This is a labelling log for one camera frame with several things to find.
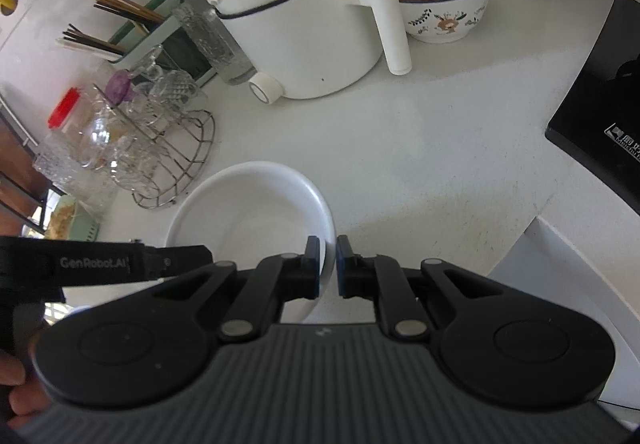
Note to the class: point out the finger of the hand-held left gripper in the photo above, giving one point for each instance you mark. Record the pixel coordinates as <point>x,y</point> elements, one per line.
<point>180,259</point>

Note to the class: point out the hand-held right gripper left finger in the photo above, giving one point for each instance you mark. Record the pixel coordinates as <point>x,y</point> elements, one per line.
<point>314,269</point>

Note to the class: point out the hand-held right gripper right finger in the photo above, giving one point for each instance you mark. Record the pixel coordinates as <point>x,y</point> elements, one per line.
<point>342,269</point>

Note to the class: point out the white bowl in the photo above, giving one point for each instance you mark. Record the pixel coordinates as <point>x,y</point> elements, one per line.
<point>250,214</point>

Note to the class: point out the person's left hand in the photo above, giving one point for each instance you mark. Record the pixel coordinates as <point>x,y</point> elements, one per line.
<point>27,399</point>

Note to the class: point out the green plastic basket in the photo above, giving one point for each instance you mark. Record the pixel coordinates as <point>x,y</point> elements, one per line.
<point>85,229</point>

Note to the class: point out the dried noodles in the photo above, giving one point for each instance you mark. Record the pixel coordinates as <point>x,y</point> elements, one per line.
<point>61,221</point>

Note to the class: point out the wooden cutting board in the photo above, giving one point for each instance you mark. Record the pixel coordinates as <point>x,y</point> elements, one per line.
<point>17,159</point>

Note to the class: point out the crystal glass cup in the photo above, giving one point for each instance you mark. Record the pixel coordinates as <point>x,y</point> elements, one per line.
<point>145,67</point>
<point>107,134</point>
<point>172,89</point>

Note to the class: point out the red lid jar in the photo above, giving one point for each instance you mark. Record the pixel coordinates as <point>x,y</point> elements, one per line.
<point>65,107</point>

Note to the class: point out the purple rack knob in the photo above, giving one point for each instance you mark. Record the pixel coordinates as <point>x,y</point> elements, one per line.
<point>120,85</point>

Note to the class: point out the bundle of pale chopsticks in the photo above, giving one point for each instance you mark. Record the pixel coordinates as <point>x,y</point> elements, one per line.
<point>92,44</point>

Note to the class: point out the green chopstick holder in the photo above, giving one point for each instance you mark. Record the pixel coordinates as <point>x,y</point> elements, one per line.
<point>150,42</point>

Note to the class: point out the glass pitcher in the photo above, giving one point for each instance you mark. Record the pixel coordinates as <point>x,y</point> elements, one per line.
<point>210,39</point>

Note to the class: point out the white electric pot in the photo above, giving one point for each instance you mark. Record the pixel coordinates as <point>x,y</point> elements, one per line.
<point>300,24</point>

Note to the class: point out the bundle of brown chopsticks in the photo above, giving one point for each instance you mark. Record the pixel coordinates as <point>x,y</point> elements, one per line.
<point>130,8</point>

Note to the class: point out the floral bowl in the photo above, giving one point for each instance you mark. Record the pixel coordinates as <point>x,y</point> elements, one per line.
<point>445,24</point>

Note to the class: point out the black induction cooktop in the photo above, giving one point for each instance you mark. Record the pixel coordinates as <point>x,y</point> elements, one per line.
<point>600,99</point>

